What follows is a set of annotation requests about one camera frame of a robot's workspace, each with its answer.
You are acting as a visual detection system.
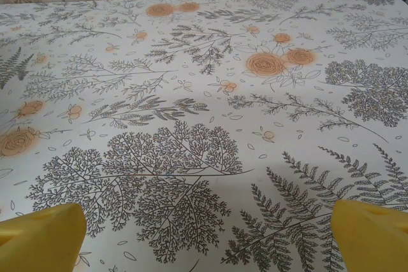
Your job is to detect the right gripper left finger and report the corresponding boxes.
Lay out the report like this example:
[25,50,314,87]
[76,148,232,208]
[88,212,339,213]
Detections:
[0,203,87,272]

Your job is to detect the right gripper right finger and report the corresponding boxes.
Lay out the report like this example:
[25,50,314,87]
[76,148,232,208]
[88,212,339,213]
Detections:
[331,199,408,272]

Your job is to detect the floral table cover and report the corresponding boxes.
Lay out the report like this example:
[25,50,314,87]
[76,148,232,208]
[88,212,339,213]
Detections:
[0,0,408,272]

